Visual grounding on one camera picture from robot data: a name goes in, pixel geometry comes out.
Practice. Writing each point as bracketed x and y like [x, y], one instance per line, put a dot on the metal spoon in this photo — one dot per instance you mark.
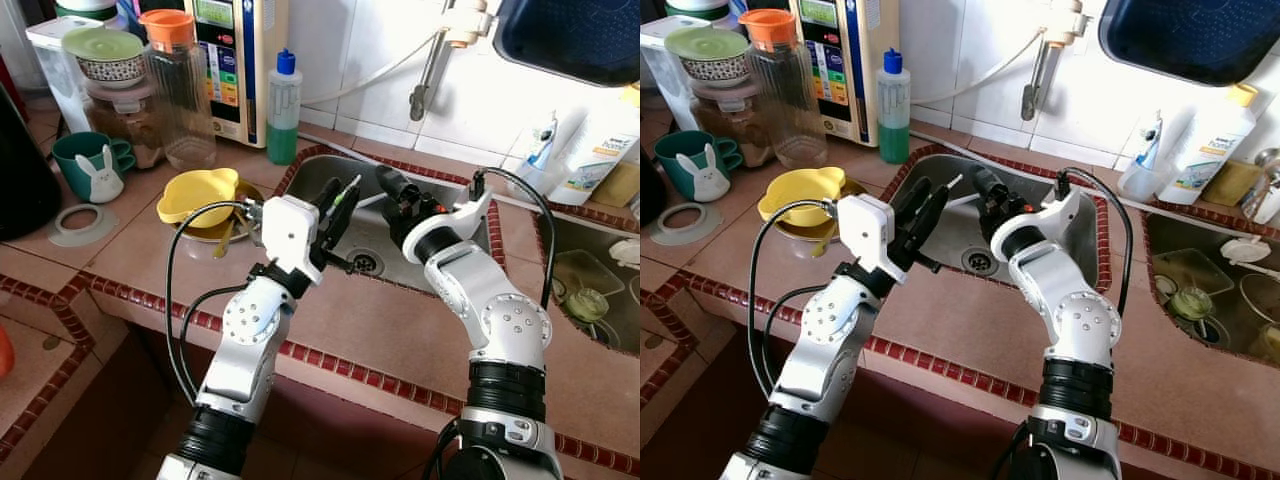
[232, 240]
[826, 240]

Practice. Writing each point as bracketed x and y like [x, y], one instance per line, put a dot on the yellow plastic bowl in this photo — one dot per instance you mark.
[195, 195]
[795, 195]

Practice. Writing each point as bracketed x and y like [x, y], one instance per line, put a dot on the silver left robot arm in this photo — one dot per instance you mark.
[825, 350]
[240, 350]

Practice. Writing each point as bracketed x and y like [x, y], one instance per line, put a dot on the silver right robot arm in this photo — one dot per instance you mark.
[1085, 320]
[500, 320]

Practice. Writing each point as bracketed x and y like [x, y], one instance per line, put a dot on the wide stainless steel sink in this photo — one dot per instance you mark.
[960, 225]
[372, 235]

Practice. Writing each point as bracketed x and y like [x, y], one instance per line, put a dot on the round sink drain strainer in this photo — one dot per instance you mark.
[366, 263]
[978, 261]

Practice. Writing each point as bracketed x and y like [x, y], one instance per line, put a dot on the green soap bottle blue cap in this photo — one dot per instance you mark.
[284, 130]
[894, 130]

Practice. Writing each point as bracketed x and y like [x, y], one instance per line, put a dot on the stainless steel bowl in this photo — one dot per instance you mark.
[205, 238]
[800, 232]

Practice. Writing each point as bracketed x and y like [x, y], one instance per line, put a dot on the metal faucet with beige head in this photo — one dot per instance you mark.
[1043, 70]
[432, 70]

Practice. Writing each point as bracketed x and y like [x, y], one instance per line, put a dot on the clear plastic cup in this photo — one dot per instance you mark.
[538, 182]
[1140, 188]

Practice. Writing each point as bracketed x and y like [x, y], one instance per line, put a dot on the beige water ionizer appliance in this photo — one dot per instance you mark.
[250, 80]
[860, 80]

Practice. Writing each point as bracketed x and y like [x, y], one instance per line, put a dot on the blue white toothpaste tube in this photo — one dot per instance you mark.
[1152, 140]
[546, 140]

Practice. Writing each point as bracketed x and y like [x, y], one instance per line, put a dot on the clear pitcher with orange lid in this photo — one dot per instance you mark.
[185, 110]
[795, 110]

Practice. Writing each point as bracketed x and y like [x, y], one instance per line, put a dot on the clear plastic food container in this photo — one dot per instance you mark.
[1195, 265]
[590, 270]

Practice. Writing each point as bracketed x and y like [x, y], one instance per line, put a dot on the white cleaner bottle yellow cap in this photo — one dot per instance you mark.
[600, 150]
[1215, 150]

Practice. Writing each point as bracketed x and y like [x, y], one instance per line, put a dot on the green glass cup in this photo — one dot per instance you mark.
[587, 305]
[1192, 303]

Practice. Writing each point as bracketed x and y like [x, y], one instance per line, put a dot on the narrow stainless steel sink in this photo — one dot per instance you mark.
[575, 335]
[1170, 320]

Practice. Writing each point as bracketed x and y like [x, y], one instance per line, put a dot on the glass jar with brown contents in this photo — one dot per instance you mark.
[120, 125]
[725, 125]

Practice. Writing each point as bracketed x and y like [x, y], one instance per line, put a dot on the white round lid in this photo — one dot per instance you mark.
[1245, 250]
[627, 252]

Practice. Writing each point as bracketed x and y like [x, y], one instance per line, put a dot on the dark blue plastic basin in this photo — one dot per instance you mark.
[570, 40]
[1190, 40]

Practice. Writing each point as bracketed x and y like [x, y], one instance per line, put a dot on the green mug with white bunny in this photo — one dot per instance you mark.
[85, 160]
[685, 158]

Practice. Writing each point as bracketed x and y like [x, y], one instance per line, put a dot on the black kettle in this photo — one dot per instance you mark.
[25, 180]
[650, 190]

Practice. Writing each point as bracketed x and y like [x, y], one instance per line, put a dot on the patterned ceramic bowl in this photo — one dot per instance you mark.
[110, 70]
[713, 68]

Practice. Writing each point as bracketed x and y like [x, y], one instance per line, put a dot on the pale green round lid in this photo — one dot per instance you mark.
[708, 42]
[105, 43]

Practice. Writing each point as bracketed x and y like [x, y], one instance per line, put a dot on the white translucent plastic container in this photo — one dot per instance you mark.
[665, 75]
[55, 70]

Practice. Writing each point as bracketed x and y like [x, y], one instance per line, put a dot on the white tub with green lid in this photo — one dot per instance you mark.
[697, 8]
[85, 8]

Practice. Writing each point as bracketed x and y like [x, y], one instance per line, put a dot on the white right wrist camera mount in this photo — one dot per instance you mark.
[1050, 213]
[465, 215]

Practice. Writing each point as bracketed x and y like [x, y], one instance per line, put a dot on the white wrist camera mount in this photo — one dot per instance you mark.
[865, 235]
[1050, 213]
[290, 235]
[465, 215]

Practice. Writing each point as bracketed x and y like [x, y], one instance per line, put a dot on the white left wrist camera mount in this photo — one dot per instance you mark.
[865, 235]
[290, 235]

